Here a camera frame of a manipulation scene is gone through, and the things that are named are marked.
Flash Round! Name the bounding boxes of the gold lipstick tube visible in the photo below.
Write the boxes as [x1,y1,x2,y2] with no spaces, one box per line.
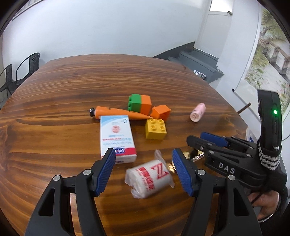
[167,149,204,173]

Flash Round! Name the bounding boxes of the white bandage roll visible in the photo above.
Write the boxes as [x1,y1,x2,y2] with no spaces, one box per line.
[124,149,175,199]

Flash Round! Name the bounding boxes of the black sleeve forearm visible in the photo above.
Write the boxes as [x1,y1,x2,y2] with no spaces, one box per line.
[257,136,287,194]

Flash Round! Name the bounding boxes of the person's right hand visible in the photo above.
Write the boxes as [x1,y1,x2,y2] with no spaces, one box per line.
[247,190,280,220]

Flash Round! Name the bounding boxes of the clear plastic bowl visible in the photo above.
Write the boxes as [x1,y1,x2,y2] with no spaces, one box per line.
[245,127,258,143]

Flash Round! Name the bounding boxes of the pink patterned roll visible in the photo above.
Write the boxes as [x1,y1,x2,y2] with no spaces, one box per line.
[190,103,206,122]

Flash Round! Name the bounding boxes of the wooden stick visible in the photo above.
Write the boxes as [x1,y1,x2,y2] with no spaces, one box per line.
[237,102,251,114]

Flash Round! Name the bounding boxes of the yellow toy block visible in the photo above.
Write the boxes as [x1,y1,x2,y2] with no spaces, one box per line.
[145,118,167,140]

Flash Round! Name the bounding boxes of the black tracker device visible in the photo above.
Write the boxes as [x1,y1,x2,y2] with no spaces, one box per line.
[258,89,282,151]

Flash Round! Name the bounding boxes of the foil tray on stairs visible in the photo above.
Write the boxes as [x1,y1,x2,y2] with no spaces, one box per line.
[193,70,206,80]

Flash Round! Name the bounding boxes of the green orange toy block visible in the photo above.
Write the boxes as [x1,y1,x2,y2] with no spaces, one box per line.
[127,94,152,115]

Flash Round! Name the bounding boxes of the grey staircase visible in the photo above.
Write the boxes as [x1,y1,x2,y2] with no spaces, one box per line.
[154,42,224,84]

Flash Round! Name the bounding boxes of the white red medicine box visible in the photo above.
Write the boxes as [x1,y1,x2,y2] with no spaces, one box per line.
[100,115,137,164]

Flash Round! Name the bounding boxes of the hanging scroll painting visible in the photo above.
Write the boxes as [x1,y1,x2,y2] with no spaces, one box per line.
[235,8,289,119]

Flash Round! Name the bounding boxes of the white door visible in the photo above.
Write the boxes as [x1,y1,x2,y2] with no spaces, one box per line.
[195,0,234,58]

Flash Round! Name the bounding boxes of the orange carrot toy tube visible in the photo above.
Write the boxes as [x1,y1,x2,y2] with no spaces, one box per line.
[90,106,151,120]

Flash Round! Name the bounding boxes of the black metal chair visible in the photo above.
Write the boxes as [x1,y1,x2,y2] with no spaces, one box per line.
[15,52,41,88]
[1,64,17,99]

